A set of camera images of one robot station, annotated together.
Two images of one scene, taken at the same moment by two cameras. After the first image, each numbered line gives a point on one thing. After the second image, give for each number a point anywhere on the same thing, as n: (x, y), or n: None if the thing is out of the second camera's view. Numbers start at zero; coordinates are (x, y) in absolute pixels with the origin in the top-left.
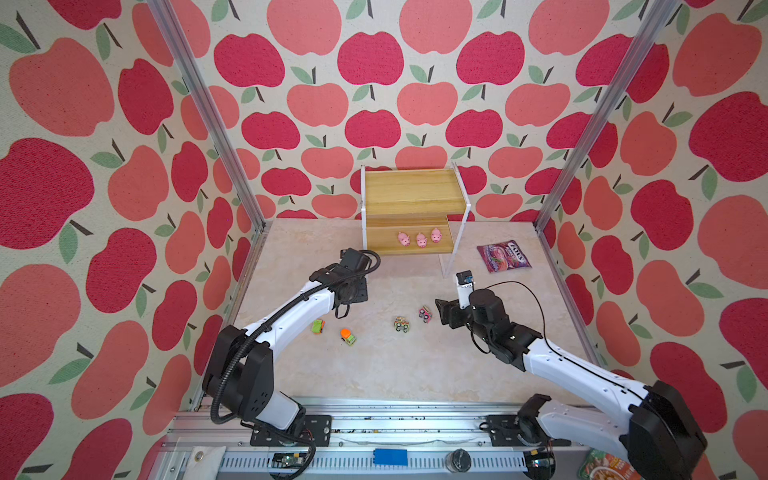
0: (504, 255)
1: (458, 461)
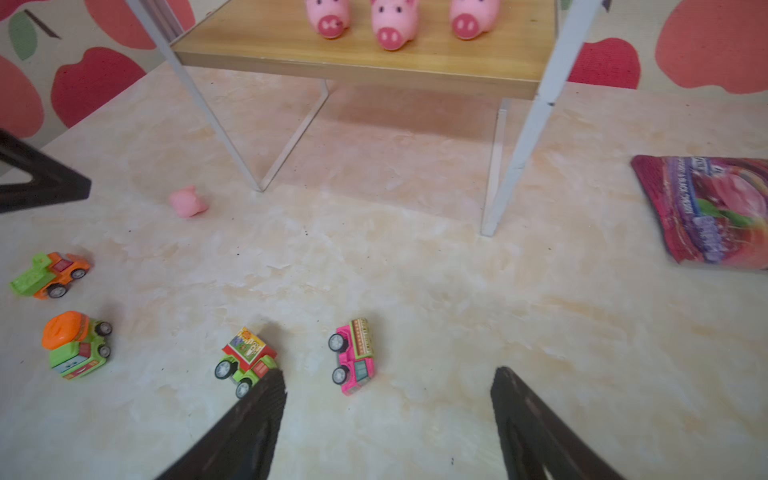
0: (712, 209)
1: None
